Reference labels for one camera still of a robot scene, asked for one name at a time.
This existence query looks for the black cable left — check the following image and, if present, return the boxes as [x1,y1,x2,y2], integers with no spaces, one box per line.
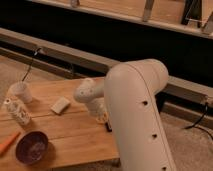
[21,47,44,83]

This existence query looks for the white patterned bottle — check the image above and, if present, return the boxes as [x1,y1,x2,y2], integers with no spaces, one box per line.
[4,99,31,126]

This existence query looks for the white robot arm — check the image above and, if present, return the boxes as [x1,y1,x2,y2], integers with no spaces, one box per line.
[73,59,177,171]

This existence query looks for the black cable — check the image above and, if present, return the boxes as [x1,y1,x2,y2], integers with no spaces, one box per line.
[184,101,213,139]
[21,47,44,83]

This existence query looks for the black cable right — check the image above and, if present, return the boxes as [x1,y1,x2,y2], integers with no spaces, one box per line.
[184,101,213,139]

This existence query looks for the orange carrot toy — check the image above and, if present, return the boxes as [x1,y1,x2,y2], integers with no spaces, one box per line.
[0,132,20,156]

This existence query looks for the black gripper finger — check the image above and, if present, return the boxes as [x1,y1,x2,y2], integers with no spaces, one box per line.
[105,122,112,132]

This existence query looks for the purple bowl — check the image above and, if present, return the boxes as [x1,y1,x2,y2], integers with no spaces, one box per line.
[15,131,48,165]

